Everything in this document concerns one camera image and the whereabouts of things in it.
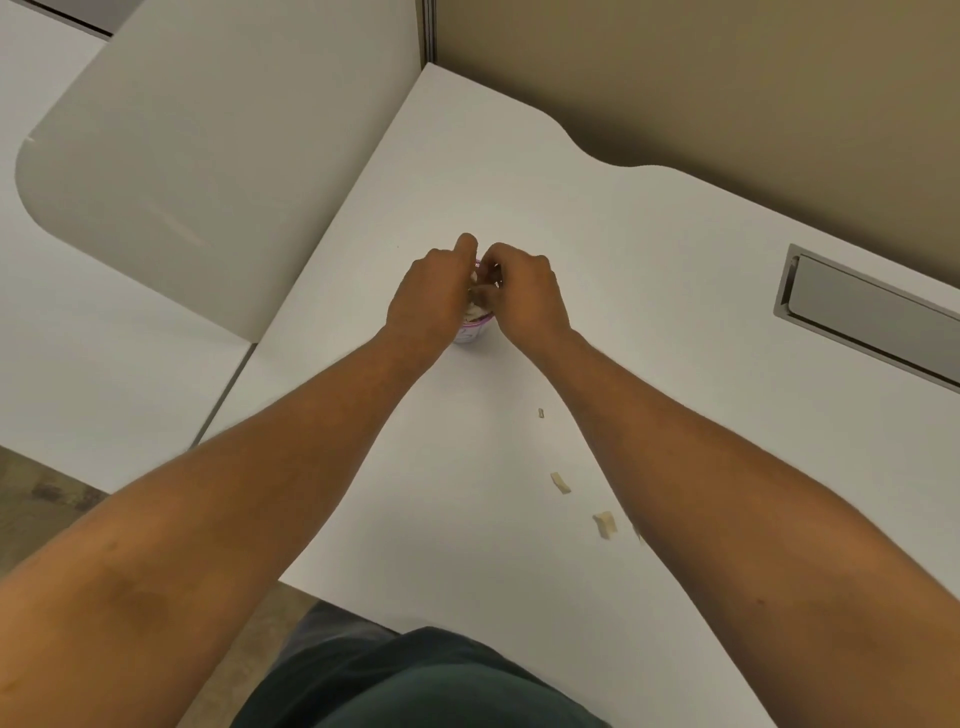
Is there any person's left hand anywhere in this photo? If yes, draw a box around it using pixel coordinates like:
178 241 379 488
384 232 480 355

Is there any person's right hand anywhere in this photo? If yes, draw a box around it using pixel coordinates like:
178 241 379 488
477 242 574 357

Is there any small white cup purple rim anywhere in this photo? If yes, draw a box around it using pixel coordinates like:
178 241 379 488
451 258 498 347

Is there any person's right forearm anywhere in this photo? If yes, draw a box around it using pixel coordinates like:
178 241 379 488
517 330 960 728

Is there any person's left forearm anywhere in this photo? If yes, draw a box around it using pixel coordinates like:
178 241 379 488
0 324 451 728

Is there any white desk divider panel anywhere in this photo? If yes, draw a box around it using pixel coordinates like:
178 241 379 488
15 0 423 343

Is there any beige partition screen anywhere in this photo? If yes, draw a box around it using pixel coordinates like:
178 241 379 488
417 0 960 289

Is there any person's dark green clothing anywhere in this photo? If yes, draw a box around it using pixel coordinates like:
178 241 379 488
231 601 612 728

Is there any grey desk cable hatch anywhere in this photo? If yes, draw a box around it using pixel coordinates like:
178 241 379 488
773 243 960 394

